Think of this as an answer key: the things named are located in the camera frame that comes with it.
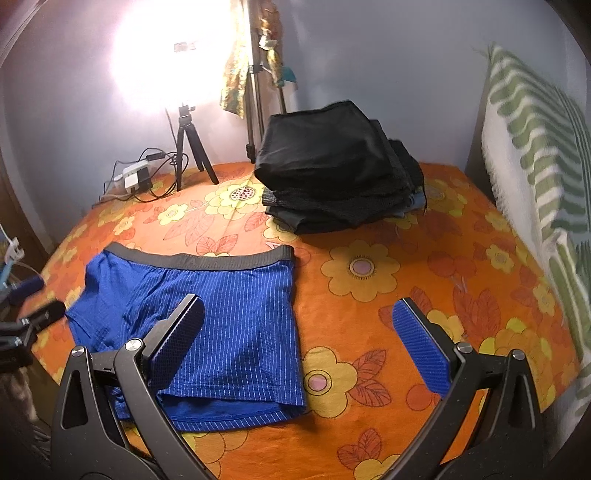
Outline yellow floral hanging cloth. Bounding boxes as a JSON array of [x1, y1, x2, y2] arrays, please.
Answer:
[[219, 0, 250, 119]]

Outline blue striped boxer shorts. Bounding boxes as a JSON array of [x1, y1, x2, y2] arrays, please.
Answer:
[[66, 243, 307, 432]]

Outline orange floral bed sheet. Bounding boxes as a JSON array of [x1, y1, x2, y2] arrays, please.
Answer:
[[25, 163, 579, 479]]

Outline tall light stand legs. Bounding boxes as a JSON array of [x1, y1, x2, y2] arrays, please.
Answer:
[[242, 1, 287, 164]]

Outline small black tripod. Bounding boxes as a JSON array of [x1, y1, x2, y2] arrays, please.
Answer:
[[175, 105, 219, 191]]

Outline black power cable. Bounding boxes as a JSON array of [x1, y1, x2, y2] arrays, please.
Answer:
[[98, 147, 191, 204]]

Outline black folded clothes stack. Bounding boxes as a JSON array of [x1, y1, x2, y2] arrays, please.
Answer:
[[254, 100, 427, 234]]

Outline green white striped pillow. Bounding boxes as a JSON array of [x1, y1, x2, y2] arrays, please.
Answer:
[[482, 44, 590, 417]]

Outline white power strip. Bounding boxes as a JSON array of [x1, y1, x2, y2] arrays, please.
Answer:
[[107, 160, 152, 195]]

